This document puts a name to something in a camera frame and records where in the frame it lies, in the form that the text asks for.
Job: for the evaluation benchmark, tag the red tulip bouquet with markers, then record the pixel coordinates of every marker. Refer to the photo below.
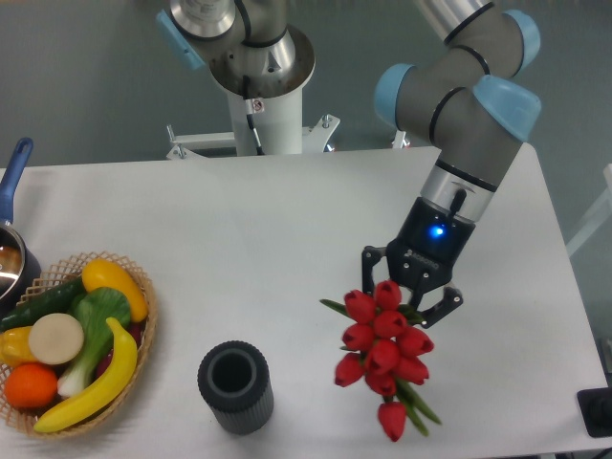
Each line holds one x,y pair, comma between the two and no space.
383,347

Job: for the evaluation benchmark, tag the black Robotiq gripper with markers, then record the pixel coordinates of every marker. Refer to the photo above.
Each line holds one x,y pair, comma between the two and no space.
422,256

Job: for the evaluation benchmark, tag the green bok choy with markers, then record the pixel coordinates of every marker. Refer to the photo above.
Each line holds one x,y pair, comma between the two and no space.
91,311

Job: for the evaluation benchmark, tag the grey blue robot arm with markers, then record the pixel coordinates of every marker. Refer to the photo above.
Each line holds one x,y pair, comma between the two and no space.
466,104

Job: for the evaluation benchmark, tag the orange fruit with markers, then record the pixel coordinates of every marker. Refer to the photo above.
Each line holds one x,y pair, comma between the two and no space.
31,385

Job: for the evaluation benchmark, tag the green cucumber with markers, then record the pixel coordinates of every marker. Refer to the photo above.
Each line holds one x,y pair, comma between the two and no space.
57,299

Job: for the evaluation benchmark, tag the white frame at right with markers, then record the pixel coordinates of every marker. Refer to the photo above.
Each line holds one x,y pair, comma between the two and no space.
593,218

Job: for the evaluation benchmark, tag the dark grey ribbed vase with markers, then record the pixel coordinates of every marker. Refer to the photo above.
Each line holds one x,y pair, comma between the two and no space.
234,380

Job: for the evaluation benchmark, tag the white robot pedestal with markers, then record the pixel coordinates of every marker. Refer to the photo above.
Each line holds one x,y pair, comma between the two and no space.
263,86

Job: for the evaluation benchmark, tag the black device at edge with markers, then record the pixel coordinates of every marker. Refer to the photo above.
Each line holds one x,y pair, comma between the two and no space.
595,409

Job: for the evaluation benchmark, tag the beige round disc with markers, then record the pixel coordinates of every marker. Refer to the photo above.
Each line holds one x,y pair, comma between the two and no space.
56,338

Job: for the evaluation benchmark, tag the red fruit in basket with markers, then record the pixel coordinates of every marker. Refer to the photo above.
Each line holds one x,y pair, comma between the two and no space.
135,330

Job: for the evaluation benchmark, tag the woven wicker basket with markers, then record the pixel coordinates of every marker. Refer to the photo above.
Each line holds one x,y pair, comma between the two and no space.
63,271

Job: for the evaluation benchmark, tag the blue handled saucepan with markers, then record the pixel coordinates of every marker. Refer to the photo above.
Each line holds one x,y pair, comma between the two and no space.
19,267

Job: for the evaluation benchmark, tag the yellow bell pepper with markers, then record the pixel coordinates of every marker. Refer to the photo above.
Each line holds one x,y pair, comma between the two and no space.
15,348

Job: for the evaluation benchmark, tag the yellow banana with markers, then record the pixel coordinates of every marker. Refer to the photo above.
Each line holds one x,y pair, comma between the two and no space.
101,392

